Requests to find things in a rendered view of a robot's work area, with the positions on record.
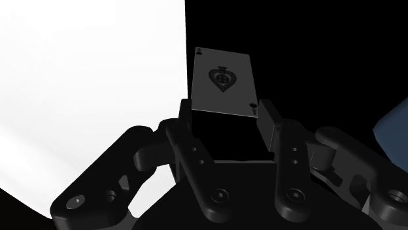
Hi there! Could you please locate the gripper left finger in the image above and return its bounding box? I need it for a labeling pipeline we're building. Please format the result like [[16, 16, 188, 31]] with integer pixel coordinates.
[[50, 98, 234, 230]]

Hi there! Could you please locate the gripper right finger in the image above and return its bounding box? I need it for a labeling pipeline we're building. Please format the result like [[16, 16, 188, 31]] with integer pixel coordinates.
[[256, 99, 408, 227]]

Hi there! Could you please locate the ace of spades card box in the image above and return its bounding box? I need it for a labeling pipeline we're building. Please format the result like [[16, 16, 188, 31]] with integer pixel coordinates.
[[190, 46, 259, 160]]

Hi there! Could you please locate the blue angular object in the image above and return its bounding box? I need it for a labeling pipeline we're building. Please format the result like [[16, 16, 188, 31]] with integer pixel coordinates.
[[373, 97, 408, 165]]

